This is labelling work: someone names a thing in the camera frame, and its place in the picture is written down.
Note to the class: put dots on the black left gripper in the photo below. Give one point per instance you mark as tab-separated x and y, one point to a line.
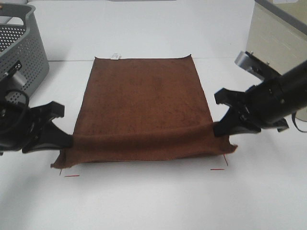
24	128

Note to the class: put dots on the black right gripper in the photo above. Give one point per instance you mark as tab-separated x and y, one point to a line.
268	103

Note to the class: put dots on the brown towel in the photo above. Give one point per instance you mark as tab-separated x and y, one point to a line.
143	109

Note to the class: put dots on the grey perforated laundry basket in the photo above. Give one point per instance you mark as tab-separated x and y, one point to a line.
22	43

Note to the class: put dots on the white towel label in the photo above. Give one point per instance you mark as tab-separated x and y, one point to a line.
115	56

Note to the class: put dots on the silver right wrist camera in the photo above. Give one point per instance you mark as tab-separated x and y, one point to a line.
248	62

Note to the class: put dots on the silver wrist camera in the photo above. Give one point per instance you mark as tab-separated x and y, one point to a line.
13	78
248	62

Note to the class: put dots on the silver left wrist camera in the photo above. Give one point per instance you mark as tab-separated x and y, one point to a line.
13	78

